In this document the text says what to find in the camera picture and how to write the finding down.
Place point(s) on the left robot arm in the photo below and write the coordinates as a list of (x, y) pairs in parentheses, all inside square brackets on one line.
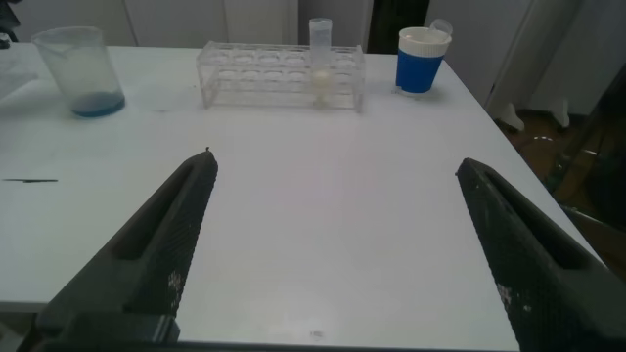
[(6, 19)]

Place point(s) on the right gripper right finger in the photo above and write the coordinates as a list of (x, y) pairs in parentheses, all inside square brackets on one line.
[(543, 278)]

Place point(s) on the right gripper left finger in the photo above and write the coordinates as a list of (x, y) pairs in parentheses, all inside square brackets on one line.
[(147, 264)]

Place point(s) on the clear glass beaker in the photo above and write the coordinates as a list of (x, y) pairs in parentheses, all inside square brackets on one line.
[(95, 102)]

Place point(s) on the clear acrylic test tube rack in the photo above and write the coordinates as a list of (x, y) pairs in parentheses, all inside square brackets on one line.
[(274, 73)]

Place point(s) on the white blue paper cup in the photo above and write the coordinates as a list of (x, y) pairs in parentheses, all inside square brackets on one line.
[(418, 71)]

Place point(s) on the pale yellow pigment test tube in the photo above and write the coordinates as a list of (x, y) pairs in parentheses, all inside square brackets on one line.
[(321, 78)]

